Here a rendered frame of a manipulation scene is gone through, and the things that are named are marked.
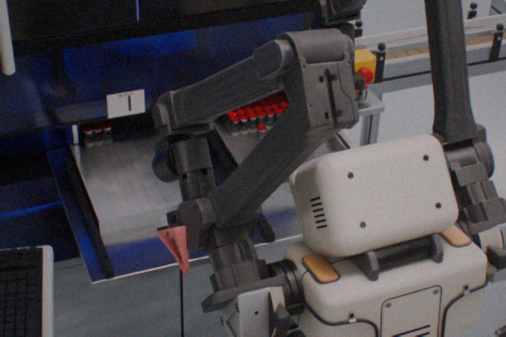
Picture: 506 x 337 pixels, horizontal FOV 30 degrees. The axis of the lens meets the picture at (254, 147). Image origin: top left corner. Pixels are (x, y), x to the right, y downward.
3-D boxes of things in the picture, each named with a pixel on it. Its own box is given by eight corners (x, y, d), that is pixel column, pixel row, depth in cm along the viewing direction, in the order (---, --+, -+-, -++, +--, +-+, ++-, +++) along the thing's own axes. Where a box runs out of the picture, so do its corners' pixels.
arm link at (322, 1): (321, 0, 192) (360, -8, 194) (299, -14, 202) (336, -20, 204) (324, 56, 197) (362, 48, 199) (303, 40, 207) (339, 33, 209)
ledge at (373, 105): (316, 92, 252) (316, 86, 251) (361, 85, 256) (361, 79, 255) (339, 120, 241) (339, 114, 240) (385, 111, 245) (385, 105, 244)
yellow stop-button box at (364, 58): (335, 74, 241) (337, 48, 237) (361, 69, 243) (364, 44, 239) (349, 88, 235) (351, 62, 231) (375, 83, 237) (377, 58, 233)
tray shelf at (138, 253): (46, 156, 225) (45, 150, 224) (318, 106, 246) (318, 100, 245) (92, 290, 189) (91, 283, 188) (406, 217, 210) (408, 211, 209)
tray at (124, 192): (66, 146, 226) (65, 133, 224) (172, 126, 233) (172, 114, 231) (99, 234, 200) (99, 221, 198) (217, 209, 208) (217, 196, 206)
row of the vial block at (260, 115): (229, 132, 232) (229, 116, 229) (297, 119, 237) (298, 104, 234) (232, 137, 230) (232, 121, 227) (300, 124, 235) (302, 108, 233)
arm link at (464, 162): (464, 195, 156) (492, 188, 157) (443, 138, 158) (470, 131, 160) (442, 210, 164) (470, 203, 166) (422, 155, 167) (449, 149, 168)
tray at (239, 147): (203, 120, 236) (203, 108, 234) (300, 103, 244) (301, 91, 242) (252, 201, 210) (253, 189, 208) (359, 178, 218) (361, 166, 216)
